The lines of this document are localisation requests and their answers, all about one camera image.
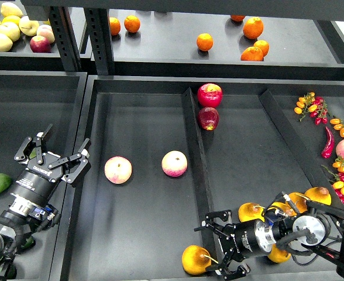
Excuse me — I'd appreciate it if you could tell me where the dark red apple on shelf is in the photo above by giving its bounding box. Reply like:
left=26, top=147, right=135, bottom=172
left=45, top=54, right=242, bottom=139
left=30, top=35, right=51, bottom=53

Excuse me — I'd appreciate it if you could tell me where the black shelf post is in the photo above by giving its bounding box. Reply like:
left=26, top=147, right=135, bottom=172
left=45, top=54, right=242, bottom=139
left=49, top=6, right=82, bottom=72
left=84, top=8, right=115, bottom=76

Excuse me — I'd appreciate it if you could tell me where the black shelf post left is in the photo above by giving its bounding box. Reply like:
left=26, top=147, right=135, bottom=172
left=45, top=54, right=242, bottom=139
left=49, top=6, right=82, bottom=72

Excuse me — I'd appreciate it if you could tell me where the orange centre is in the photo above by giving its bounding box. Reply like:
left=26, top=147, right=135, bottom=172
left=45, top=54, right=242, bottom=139
left=196, top=33, right=214, bottom=52

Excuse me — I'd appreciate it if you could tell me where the pink apple right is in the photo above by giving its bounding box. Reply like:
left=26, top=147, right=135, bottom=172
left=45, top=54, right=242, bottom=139
left=161, top=150, right=188, bottom=177

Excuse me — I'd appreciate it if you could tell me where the pink apple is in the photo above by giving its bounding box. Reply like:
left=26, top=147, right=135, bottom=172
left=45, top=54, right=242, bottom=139
left=104, top=156, right=132, bottom=184
left=161, top=150, right=188, bottom=177

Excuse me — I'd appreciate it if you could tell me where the orange far left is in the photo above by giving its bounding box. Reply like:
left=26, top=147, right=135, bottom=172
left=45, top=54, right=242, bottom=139
left=109, top=17, right=121, bottom=36

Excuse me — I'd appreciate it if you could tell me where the bright red apple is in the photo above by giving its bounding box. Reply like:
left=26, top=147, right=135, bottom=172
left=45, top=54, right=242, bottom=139
left=197, top=83, right=223, bottom=108

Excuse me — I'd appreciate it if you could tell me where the pale yellow apple front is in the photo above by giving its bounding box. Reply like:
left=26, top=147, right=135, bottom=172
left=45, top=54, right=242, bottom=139
left=0, top=33, right=13, bottom=52

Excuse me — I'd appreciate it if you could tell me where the pale yellow pear top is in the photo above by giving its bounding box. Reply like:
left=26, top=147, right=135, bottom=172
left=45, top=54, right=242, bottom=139
left=0, top=2, right=23, bottom=18

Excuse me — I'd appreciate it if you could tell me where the pink apple left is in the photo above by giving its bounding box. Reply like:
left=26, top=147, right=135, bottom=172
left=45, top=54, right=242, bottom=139
left=104, top=156, right=132, bottom=184

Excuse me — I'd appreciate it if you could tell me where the pink peach on shelf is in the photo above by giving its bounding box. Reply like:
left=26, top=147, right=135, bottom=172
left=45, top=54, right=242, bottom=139
left=37, top=25, right=55, bottom=44

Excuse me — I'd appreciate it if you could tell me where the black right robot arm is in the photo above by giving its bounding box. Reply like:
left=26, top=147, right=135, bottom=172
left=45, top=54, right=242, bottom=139
left=196, top=192, right=344, bottom=280

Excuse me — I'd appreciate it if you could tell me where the yellow pear bottom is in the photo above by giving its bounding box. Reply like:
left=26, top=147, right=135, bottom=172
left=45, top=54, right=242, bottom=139
left=267, top=244, right=291, bottom=263

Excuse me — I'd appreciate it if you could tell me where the orange cherry tomato string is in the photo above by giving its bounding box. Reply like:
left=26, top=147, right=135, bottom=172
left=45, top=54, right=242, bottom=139
left=329, top=117, right=344, bottom=141

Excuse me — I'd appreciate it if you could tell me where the black shelf post right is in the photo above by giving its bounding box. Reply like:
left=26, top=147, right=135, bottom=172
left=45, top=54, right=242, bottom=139
left=84, top=8, right=115, bottom=76

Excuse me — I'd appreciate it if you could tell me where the pale yellow apple middle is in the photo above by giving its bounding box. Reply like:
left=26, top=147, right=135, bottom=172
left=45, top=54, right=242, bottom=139
left=0, top=22, right=20, bottom=42

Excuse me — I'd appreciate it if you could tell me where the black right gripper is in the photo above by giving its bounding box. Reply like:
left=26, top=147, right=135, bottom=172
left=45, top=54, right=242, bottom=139
left=194, top=210, right=250, bottom=280

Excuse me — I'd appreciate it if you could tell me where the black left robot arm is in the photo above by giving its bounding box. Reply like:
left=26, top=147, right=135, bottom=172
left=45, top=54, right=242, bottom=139
left=0, top=127, right=91, bottom=280

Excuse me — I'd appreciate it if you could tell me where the orange front right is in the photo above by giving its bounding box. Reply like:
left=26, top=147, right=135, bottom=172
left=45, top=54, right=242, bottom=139
left=240, top=46, right=264, bottom=61

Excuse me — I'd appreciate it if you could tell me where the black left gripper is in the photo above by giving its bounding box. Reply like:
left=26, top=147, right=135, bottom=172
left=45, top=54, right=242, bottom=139
left=13, top=124, right=91, bottom=187

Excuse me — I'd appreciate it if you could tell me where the yellow pear hidden middle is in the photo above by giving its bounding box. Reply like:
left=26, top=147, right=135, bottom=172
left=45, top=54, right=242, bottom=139
left=272, top=192, right=307, bottom=217

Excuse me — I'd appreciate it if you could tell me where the yellow lemon on shelf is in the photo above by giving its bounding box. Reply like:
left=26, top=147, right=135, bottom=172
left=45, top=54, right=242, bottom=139
left=2, top=15, right=21, bottom=25

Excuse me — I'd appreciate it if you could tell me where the black centre divided tray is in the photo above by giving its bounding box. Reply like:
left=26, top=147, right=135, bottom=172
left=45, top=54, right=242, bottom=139
left=62, top=76, right=344, bottom=280

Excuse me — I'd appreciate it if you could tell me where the red chili pepper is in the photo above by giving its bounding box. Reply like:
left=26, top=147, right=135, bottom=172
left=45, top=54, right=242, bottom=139
left=321, top=126, right=335, bottom=159

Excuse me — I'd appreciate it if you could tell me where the black left tray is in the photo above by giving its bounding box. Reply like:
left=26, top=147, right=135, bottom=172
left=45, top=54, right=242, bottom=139
left=0, top=71, right=87, bottom=280

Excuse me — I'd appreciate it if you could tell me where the cherry tomato bunch upper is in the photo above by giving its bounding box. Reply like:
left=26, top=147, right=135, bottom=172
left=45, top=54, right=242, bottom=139
left=294, top=92, right=329, bottom=125

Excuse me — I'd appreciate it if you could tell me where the pale yellow apple right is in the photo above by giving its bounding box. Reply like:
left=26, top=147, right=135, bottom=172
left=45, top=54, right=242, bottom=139
left=18, top=16, right=40, bottom=37

